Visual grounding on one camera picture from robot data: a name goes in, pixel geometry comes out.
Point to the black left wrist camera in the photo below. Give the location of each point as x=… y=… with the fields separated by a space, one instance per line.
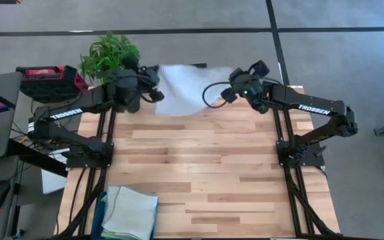
x=157 y=96

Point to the black perforated computer case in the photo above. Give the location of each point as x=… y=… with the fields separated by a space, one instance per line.
x=201 y=64

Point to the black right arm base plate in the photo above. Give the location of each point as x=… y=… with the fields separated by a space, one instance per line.
x=315 y=160

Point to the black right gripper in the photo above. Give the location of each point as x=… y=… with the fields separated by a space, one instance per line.
x=250 y=88

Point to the grey waffle towel with label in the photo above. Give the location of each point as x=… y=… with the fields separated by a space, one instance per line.
x=128 y=213

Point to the red and black toolbox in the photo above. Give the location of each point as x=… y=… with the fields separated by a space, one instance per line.
x=45 y=83

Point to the green leafy plant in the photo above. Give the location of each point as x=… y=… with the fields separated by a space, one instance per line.
x=105 y=53

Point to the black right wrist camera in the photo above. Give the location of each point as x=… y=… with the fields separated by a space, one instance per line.
x=228 y=95

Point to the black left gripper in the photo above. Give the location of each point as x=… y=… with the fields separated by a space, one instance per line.
x=128 y=90

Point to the teal plastic bin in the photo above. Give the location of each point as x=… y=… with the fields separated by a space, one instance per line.
x=96 y=223

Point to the pale grey microfiber towel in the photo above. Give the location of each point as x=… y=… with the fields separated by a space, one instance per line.
x=185 y=90

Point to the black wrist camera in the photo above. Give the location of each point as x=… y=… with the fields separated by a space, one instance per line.
x=228 y=95
x=157 y=96

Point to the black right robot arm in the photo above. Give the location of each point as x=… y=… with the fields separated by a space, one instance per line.
x=312 y=108

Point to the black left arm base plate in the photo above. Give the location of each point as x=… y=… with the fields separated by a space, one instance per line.
x=78 y=163

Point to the black aluminium table frame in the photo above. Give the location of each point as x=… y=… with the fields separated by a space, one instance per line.
x=292 y=200

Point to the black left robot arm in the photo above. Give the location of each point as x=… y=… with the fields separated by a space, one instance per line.
x=65 y=113

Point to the white box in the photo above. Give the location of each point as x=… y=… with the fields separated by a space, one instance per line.
x=50 y=181

